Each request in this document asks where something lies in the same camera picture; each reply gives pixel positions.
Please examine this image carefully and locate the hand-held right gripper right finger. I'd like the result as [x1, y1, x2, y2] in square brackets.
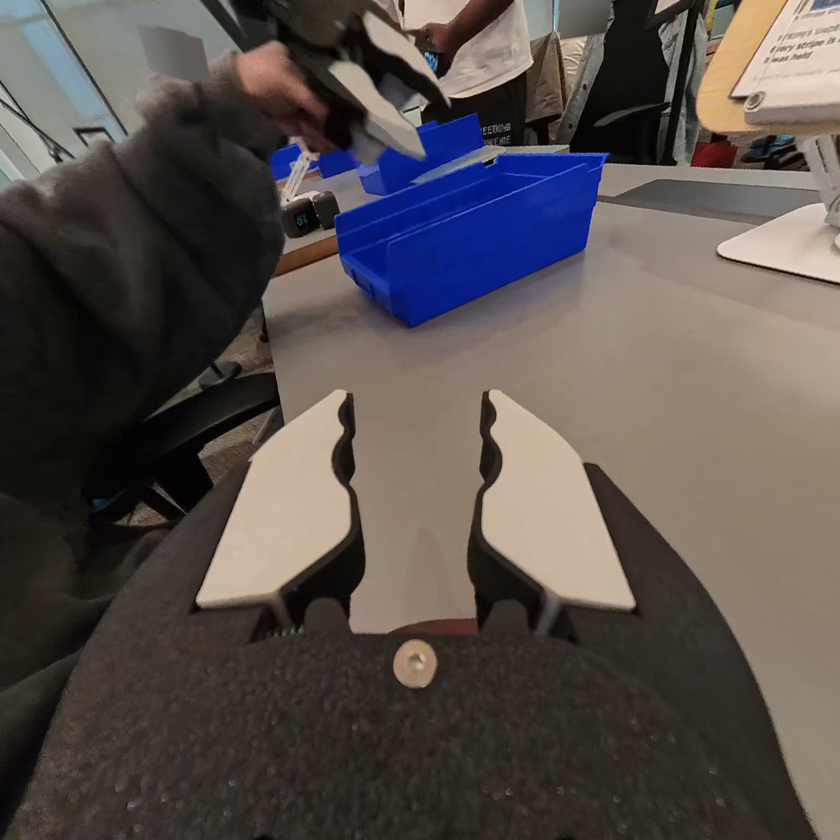
[468, 389, 637, 641]

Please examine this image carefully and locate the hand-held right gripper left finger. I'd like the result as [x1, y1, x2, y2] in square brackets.
[195, 389, 366, 641]

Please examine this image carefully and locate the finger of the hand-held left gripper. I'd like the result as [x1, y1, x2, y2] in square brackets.
[361, 10, 454, 109]
[327, 59, 429, 166]

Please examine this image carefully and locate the blue plastic bin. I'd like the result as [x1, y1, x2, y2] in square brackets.
[357, 113, 487, 196]
[269, 141, 358, 181]
[335, 152, 610, 328]

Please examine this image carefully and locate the person's left hand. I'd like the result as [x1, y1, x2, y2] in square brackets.
[233, 42, 343, 156]

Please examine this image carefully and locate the silver metal plate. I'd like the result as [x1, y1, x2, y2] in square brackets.
[412, 146, 506, 185]

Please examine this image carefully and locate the black office chair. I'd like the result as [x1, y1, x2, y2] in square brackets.
[570, 0, 686, 165]
[85, 361, 280, 526]

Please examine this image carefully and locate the tan jacket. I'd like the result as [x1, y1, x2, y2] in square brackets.
[525, 31, 568, 126]

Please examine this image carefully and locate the grey hooded sweatshirt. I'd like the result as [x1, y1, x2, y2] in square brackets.
[0, 492, 172, 690]

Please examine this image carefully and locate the denim jacket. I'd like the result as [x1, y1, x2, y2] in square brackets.
[659, 13, 710, 165]

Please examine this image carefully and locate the red bag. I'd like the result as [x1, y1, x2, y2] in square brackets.
[689, 140, 739, 169]

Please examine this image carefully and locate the white document stand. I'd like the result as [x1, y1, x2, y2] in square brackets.
[696, 0, 840, 284]

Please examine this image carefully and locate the printed instruction sheet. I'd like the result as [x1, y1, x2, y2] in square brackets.
[731, 0, 840, 99]

